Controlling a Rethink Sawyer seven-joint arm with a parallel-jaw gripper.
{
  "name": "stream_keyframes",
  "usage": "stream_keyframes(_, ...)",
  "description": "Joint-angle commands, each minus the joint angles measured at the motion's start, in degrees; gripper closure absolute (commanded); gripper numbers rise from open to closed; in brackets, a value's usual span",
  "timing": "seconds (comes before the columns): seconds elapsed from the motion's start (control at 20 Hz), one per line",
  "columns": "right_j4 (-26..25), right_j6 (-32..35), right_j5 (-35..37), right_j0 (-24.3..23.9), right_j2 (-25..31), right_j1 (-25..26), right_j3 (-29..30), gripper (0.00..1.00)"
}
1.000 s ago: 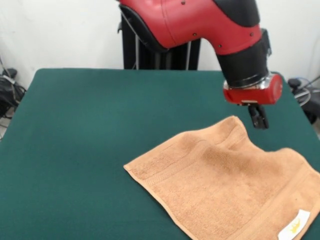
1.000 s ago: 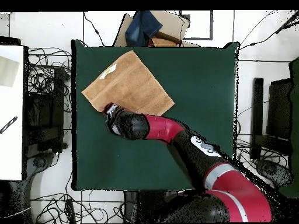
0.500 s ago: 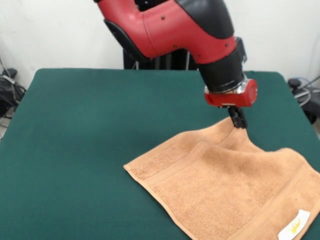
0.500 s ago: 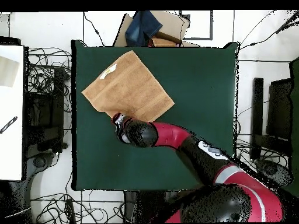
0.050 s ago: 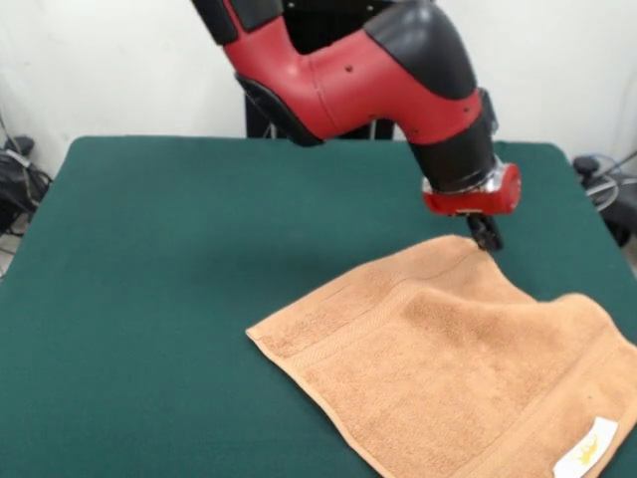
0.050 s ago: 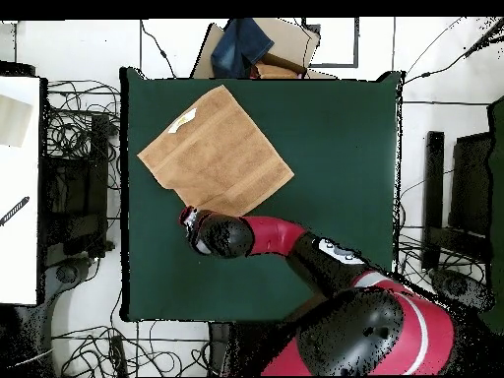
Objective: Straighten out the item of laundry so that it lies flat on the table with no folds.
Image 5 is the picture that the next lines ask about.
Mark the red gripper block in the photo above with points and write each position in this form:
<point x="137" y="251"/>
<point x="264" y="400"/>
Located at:
<point x="478" y="201"/>

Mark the tan terry towel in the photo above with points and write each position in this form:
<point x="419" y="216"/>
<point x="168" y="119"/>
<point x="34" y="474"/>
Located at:
<point x="448" y="373"/>

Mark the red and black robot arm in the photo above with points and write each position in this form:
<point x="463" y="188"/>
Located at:
<point x="373" y="74"/>

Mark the dark green table cloth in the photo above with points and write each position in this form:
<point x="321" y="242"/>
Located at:
<point x="124" y="299"/>

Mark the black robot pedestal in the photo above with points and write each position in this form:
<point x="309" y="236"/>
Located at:
<point x="259" y="124"/>

